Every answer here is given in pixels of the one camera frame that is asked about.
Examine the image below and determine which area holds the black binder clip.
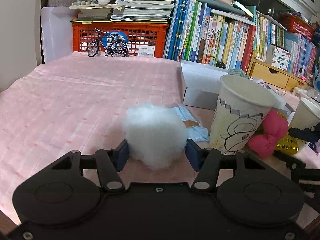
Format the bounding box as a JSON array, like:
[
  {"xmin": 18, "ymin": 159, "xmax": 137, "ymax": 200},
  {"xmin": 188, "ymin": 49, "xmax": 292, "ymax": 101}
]
[{"xmin": 275, "ymin": 89, "xmax": 286, "ymax": 97}]

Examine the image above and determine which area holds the pink tablecloth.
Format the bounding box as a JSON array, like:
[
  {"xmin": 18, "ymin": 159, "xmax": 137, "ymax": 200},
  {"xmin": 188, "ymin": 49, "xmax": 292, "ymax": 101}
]
[{"xmin": 0, "ymin": 51, "xmax": 320, "ymax": 228}]

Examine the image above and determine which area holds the wooden drawer organizer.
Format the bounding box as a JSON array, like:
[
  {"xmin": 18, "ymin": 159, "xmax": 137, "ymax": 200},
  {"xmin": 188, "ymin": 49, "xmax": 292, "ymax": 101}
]
[{"xmin": 247, "ymin": 50, "xmax": 310, "ymax": 92}]

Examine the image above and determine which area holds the right row of books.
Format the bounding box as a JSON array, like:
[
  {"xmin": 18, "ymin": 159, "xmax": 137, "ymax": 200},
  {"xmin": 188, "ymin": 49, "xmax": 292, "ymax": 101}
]
[{"xmin": 284, "ymin": 31, "xmax": 317, "ymax": 81}]

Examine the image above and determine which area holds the grey cardboard box tray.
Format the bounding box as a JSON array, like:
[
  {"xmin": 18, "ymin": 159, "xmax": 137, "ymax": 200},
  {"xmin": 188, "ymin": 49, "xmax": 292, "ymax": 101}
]
[{"xmin": 181, "ymin": 61, "xmax": 294, "ymax": 117}]

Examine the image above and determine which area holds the green white patterned cloth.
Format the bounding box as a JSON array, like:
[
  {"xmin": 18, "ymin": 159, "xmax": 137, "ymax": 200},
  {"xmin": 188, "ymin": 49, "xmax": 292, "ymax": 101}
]
[{"xmin": 228, "ymin": 68, "xmax": 249, "ymax": 79}]

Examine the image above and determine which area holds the white tube with cable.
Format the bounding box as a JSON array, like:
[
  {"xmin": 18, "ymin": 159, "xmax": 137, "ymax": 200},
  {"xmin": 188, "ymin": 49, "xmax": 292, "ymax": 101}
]
[{"xmin": 292, "ymin": 87, "xmax": 319, "ymax": 101}]

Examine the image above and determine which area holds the row of upright books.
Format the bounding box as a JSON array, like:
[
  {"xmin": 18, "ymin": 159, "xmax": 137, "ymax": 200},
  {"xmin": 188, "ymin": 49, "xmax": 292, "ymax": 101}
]
[{"xmin": 163, "ymin": 0, "xmax": 286, "ymax": 71}]

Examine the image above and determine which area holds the white patterned box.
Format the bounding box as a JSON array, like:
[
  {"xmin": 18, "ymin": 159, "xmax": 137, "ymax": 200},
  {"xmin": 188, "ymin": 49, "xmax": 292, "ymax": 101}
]
[{"xmin": 265, "ymin": 45, "xmax": 291, "ymax": 71}]

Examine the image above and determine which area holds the white cotton fluff ball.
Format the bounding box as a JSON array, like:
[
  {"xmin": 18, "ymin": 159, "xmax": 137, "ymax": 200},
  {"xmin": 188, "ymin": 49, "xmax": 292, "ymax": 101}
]
[{"xmin": 123, "ymin": 104, "xmax": 189, "ymax": 170}]

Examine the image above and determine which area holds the stack of lying books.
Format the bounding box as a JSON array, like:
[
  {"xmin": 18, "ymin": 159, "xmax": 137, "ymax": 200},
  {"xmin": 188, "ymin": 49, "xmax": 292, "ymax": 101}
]
[{"xmin": 69, "ymin": 0, "xmax": 175, "ymax": 22}]

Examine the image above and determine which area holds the blue Stitch plush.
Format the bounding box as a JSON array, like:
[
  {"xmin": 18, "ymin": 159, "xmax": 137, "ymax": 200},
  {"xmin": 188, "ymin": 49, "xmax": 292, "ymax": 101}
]
[{"xmin": 313, "ymin": 65, "xmax": 320, "ymax": 92}]

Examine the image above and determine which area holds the translucent plastic bin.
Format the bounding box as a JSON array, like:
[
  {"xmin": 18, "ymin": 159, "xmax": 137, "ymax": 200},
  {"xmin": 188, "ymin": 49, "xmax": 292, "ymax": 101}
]
[{"xmin": 41, "ymin": 7, "xmax": 76, "ymax": 63}]

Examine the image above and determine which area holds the red plastic crate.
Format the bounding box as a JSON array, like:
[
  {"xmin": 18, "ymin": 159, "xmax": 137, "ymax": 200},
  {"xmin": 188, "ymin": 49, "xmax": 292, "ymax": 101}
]
[{"xmin": 72, "ymin": 21, "xmax": 169, "ymax": 58}]

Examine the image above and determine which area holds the drawn-on paper cup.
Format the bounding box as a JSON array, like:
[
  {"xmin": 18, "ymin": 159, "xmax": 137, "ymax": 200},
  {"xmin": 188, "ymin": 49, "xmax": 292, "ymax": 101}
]
[{"xmin": 209, "ymin": 75, "xmax": 277, "ymax": 155}]

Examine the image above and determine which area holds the light blue face mask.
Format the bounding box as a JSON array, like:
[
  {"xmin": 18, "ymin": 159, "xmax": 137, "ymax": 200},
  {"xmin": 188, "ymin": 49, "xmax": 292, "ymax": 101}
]
[{"xmin": 171, "ymin": 104, "xmax": 209, "ymax": 142}]

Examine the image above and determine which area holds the small red basket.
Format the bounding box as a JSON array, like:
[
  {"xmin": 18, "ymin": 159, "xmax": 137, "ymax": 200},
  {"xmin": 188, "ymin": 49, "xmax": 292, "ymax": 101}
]
[{"xmin": 280, "ymin": 14, "xmax": 314, "ymax": 41}]

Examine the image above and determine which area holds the miniature black bicycle model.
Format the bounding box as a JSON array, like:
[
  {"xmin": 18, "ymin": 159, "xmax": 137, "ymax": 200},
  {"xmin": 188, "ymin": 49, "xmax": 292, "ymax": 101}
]
[{"xmin": 87, "ymin": 28, "xmax": 129, "ymax": 57}]

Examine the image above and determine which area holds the plain white paper cup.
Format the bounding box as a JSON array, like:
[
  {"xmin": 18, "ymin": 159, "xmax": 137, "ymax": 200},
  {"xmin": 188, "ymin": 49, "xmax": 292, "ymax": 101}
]
[{"xmin": 289, "ymin": 98, "xmax": 320, "ymax": 129}]

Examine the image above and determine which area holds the pink scrunchie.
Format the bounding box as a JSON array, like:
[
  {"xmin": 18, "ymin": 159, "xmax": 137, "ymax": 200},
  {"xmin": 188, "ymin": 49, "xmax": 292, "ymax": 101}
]
[{"xmin": 248, "ymin": 109, "xmax": 289, "ymax": 158}]

